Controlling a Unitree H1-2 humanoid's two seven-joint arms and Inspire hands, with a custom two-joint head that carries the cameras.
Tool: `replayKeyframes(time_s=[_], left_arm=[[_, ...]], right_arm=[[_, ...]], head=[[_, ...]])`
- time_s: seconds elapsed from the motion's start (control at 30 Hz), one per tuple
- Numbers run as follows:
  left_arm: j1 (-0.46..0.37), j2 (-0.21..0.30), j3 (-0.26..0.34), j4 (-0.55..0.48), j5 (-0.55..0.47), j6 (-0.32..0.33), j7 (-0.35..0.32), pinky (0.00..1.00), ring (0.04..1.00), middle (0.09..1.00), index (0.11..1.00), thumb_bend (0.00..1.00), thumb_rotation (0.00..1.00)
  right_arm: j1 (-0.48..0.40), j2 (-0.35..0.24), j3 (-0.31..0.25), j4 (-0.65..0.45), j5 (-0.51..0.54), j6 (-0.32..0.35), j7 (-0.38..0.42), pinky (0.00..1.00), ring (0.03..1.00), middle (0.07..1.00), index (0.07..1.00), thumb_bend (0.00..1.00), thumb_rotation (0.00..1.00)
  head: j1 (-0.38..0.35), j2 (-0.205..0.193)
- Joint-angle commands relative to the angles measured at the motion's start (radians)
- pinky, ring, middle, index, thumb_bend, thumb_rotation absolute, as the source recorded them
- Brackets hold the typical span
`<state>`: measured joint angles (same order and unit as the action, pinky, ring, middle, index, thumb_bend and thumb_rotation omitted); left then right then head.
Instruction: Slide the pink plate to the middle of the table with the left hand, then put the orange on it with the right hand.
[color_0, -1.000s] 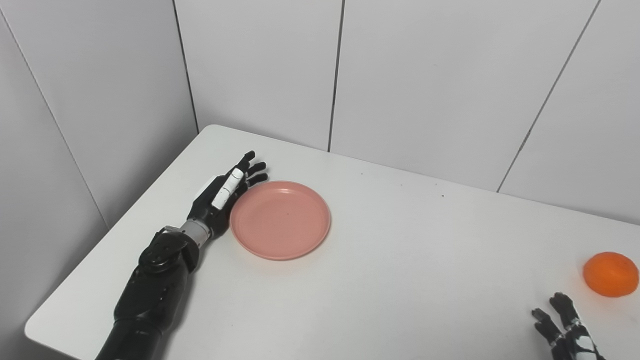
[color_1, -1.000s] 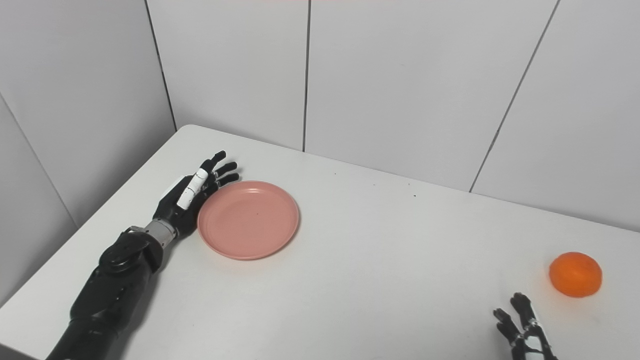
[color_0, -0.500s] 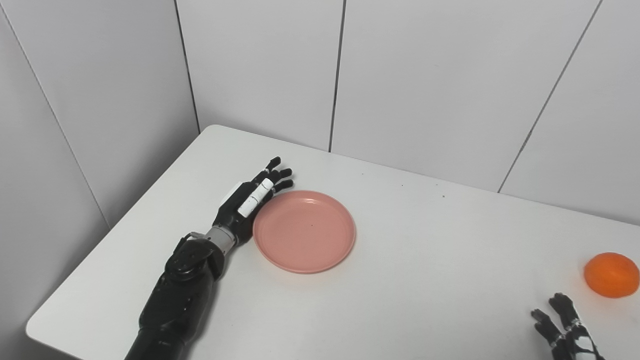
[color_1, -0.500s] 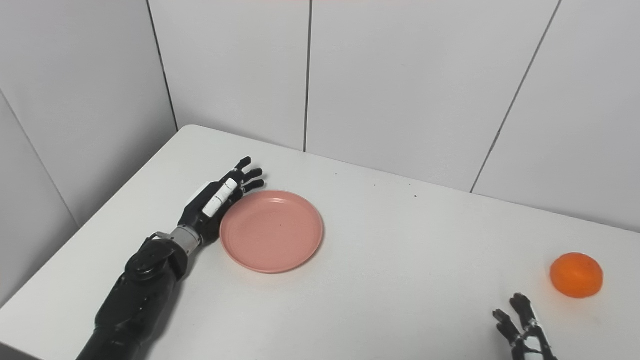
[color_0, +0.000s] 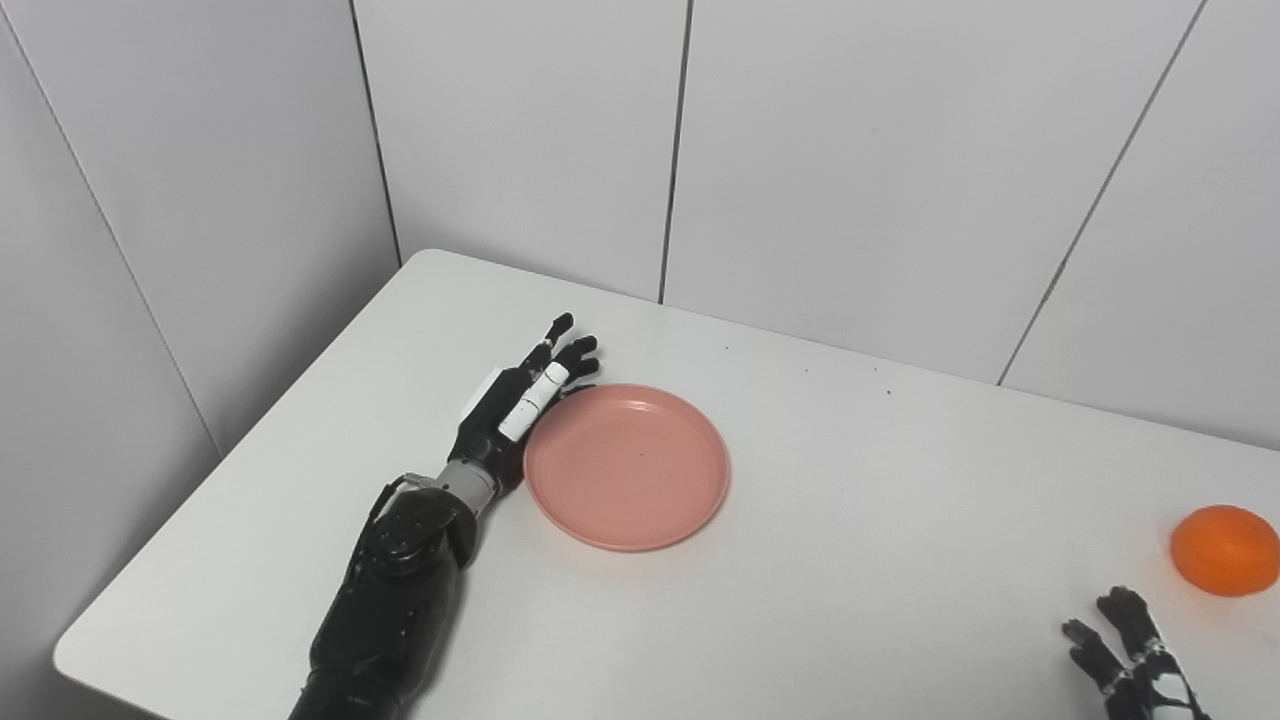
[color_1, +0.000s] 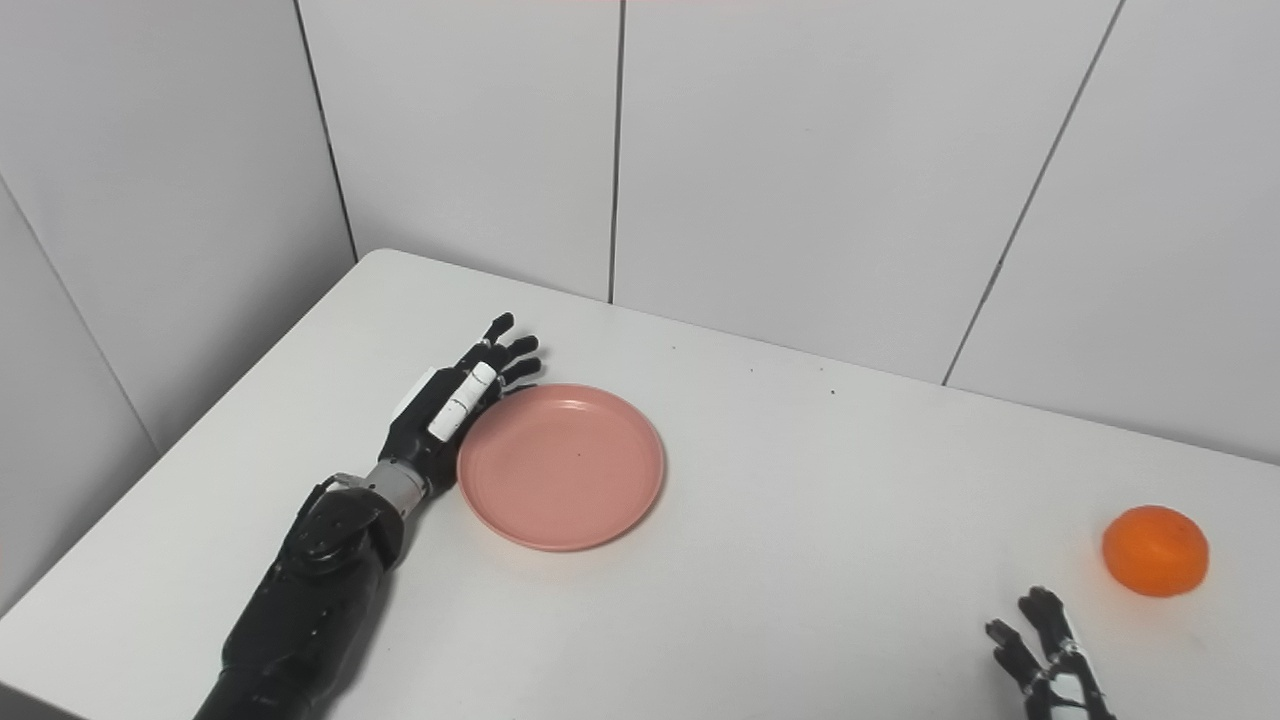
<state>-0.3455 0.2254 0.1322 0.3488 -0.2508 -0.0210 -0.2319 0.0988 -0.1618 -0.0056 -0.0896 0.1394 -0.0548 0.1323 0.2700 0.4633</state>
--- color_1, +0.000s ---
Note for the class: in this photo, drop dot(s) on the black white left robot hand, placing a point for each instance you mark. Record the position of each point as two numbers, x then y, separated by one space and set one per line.
425 435

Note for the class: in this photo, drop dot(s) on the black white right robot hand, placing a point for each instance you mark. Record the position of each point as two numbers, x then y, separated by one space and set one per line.
1060 690

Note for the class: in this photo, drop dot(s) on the pink round plate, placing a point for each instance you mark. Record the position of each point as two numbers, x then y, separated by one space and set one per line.
560 467

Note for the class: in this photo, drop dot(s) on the orange fruit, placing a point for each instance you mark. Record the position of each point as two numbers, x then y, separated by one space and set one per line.
1156 551

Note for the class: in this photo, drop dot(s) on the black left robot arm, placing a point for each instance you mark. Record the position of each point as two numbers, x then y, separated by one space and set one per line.
310 610

